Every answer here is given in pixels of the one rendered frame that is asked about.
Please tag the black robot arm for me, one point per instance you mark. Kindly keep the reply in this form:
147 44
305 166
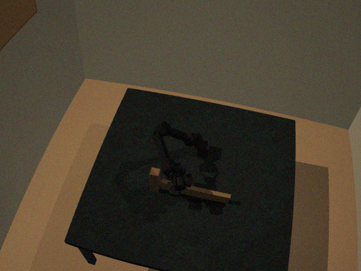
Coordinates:
180 182

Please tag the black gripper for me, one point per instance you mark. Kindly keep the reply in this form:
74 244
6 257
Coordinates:
172 191

